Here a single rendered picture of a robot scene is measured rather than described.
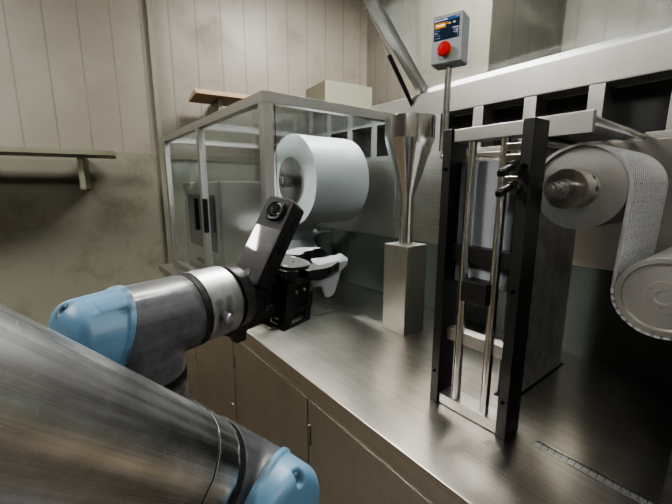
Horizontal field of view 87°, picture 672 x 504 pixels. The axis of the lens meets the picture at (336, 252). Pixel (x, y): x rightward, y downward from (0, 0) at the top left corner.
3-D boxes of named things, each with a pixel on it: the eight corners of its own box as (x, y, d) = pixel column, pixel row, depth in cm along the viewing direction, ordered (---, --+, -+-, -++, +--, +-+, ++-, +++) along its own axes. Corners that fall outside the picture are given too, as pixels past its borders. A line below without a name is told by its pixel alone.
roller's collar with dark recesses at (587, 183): (541, 207, 60) (545, 169, 59) (556, 206, 64) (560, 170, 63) (584, 209, 56) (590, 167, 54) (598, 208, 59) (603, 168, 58)
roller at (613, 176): (532, 225, 68) (539, 149, 65) (581, 218, 83) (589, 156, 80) (623, 233, 57) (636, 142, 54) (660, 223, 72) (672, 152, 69)
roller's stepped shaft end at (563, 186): (536, 199, 55) (538, 178, 55) (552, 198, 59) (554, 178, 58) (558, 200, 53) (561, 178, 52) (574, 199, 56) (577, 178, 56)
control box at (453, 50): (427, 64, 80) (429, 14, 78) (437, 71, 85) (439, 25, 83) (458, 57, 76) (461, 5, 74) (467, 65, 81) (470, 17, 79)
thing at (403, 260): (370, 326, 113) (374, 140, 102) (400, 317, 121) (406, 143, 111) (404, 341, 102) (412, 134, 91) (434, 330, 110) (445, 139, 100)
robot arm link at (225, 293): (169, 264, 37) (219, 286, 33) (207, 257, 41) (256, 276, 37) (170, 329, 39) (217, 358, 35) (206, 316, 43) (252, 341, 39)
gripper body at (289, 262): (274, 301, 53) (203, 327, 43) (278, 245, 51) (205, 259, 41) (314, 318, 49) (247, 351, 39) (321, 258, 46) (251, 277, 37)
